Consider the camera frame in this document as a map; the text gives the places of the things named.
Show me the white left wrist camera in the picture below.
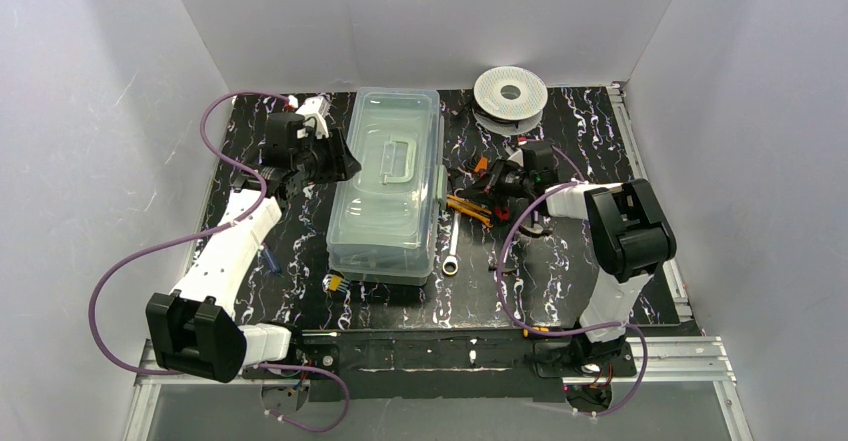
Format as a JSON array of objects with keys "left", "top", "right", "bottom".
[{"left": 295, "top": 96, "right": 330, "bottom": 139}]

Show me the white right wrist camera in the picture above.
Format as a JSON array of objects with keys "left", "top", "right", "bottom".
[{"left": 507, "top": 138, "right": 527, "bottom": 167}]

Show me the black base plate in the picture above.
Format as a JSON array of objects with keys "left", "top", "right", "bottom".
[{"left": 241, "top": 328, "right": 637, "bottom": 405}]

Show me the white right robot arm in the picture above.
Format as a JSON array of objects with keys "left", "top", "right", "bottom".
[{"left": 462, "top": 140, "right": 677, "bottom": 350}]

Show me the yellow black screwdriver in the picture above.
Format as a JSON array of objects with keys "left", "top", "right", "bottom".
[{"left": 522, "top": 326, "right": 552, "bottom": 339}]

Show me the aluminium frame rail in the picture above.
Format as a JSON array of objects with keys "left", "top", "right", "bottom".
[{"left": 123, "top": 337, "right": 752, "bottom": 440}]

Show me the silver combination wrench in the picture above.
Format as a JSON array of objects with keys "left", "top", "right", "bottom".
[{"left": 442, "top": 211, "right": 461, "bottom": 277}]

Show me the orange utility knife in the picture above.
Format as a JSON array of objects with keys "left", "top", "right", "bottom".
[{"left": 447, "top": 194, "right": 494, "bottom": 228}]

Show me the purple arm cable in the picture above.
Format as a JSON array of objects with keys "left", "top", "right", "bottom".
[
  {"left": 87, "top": 90, "right": 351, "bottom": 434},
  {"left": 495, "top": 138, "right": 649, "bottom": 418}
]

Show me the white filament spool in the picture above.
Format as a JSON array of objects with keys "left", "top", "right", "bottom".
[{"left": 471, "top": 66, "right": 548, "bottom": 137}]

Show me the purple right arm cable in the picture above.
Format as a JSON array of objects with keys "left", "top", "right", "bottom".
[{"left": 495, "top": 138, "right": 649, "bottom": 418}]

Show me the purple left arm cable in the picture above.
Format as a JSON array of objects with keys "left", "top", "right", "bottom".
[{"left": 87, "top": 90, "right": 351, "bottom": 434}]

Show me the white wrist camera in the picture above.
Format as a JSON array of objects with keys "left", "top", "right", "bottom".
[
  {"left": 507, "top": 138, "right": 527, "bottom": 167},
  {"left": 295, "top": 96, "right": 330, "bottom": 139}
]

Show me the black marbled table mat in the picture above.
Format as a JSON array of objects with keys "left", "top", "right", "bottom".
[{"left": 192, "top": 86, "right": 684, "bottom": 333}]

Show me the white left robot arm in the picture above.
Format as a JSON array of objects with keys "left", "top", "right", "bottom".
[{"left": 145, "top": 108, "right": 361, "bottom": 383}]

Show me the small yellow bit holder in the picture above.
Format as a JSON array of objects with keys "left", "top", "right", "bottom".
[{"left": 322, "top": 273, "right": 350, "bottom": 293}]

